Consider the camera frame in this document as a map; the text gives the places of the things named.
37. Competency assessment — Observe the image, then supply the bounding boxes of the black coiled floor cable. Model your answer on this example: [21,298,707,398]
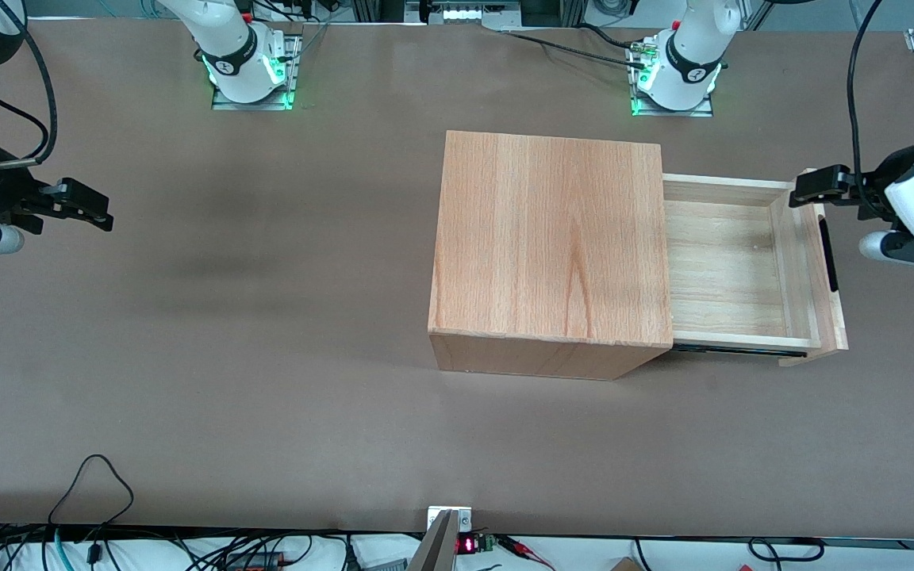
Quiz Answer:
[746,537,828,565]

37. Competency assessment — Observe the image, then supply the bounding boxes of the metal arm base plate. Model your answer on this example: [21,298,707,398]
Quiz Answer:
[630,48,714,118]
[211,32,297,111]

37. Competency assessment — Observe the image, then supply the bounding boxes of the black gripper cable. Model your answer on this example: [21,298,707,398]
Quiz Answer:
[847,0,886,224]

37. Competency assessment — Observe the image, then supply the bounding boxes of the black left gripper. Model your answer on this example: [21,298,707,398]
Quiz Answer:
[789,142,914,223]

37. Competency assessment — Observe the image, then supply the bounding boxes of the tan wedge-shaped mount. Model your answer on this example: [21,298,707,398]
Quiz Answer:
[407,509,460,571]

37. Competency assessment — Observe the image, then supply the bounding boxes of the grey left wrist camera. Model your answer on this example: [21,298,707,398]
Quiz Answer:
[859,228,914,275]

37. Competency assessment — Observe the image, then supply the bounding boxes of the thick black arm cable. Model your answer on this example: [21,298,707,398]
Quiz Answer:
[0,0,59,169]

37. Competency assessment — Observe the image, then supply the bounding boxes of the white metal bracket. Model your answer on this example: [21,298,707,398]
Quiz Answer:
[427,505,474,533]

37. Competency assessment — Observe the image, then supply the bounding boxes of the red and black clip leads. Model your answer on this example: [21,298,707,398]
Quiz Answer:
[495,535,558,571]

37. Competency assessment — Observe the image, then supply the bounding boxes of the orange and black device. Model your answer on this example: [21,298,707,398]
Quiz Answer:
[225,550,285,571]

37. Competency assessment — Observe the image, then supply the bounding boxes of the teal cable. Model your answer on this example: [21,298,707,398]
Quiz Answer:
[40,527,71,571]

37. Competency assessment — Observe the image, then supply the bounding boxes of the light wooden drawer cabinet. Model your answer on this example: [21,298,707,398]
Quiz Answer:
[428,130,674,381]

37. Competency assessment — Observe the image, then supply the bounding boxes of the black base power cable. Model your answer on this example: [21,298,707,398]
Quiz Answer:
[578,22,648,52]
[503,29,637,69]

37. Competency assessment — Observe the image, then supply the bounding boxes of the light wooden drawer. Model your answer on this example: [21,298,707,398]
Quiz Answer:
[661,171,850,368]

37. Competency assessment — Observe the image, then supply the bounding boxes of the black metal drawer handle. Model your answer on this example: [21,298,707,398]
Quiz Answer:
[818,216,839,293]

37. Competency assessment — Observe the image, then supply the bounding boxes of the thin black looped cable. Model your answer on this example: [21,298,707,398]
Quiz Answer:
[48,454,134,528]

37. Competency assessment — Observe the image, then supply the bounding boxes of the white power strip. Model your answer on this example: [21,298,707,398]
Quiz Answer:
[432,0,499,25]

